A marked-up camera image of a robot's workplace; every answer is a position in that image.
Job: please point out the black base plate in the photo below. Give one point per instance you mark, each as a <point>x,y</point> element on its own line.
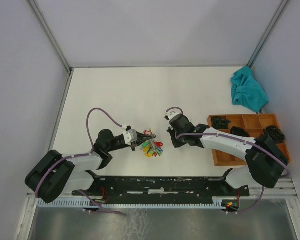
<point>202,186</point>

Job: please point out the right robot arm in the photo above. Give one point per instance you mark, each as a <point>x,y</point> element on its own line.
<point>265,162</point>

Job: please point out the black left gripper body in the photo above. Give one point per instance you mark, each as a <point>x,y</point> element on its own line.
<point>134,144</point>

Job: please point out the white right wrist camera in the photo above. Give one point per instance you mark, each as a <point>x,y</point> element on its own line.
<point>171,114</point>

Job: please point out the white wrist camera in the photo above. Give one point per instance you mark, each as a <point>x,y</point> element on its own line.
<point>171,114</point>
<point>128,134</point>

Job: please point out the teal cloth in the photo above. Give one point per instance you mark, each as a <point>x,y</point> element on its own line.
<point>246,91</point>

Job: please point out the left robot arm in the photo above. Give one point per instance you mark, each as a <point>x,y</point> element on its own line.
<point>57,174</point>

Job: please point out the metal keyring with coloured keys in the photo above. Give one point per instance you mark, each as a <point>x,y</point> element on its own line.
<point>152,148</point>

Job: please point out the grey cable duct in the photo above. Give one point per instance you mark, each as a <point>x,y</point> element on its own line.
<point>83,202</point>

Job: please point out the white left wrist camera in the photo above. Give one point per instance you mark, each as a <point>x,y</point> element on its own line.
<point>128,134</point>

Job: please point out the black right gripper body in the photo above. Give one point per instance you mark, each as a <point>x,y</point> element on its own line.
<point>178,142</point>

